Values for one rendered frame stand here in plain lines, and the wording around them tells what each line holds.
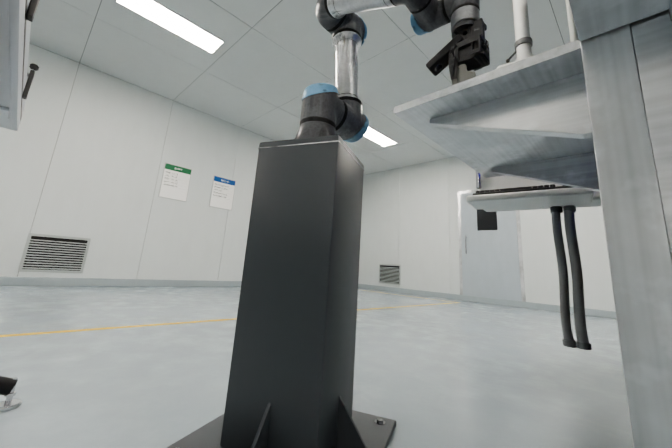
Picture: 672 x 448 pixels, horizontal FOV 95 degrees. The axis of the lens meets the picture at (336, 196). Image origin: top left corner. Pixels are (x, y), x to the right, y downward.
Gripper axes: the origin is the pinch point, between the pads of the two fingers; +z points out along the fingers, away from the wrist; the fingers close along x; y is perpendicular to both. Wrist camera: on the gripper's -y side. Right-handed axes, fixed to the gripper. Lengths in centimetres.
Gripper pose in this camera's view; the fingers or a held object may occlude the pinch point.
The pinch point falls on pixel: (457, 96)
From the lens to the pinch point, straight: 93.0
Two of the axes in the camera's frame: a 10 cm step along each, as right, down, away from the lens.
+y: 7.2, -0.9, -6.9
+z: -0.8, 9.7, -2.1
